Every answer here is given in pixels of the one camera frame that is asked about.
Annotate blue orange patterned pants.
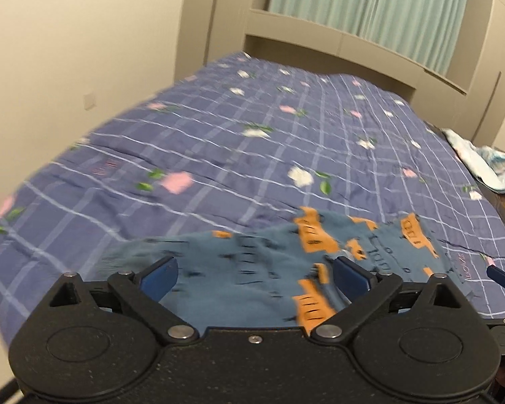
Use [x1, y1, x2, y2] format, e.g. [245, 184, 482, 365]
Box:
[93, 207, 472, 330]

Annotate purple plaid floral quilt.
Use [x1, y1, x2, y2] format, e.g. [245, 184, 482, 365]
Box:
[0, 53, 505, 341]

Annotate white wall socket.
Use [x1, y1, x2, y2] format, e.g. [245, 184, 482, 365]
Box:
[83, 91, 96, 110]

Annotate light blue white blanket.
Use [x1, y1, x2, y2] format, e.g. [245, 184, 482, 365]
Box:
[441, 129, 505, 194]

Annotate teal window curtain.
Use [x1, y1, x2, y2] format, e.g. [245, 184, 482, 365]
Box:
[268, 0, 467, 75]

